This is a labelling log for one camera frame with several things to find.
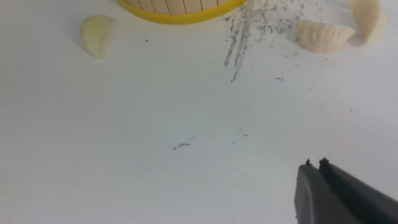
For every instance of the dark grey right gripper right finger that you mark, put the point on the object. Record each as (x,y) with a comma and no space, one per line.
(365,203)

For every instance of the pale green dumpling front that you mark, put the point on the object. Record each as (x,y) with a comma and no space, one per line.
(97,33)

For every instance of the bamboo steamer tray yellow rims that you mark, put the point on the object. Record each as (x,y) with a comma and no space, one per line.
(179,12)

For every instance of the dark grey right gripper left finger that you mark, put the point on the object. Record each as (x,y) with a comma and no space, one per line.
(316,202)

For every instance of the white pleated dumpling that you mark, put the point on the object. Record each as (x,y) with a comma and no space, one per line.
(323,38)

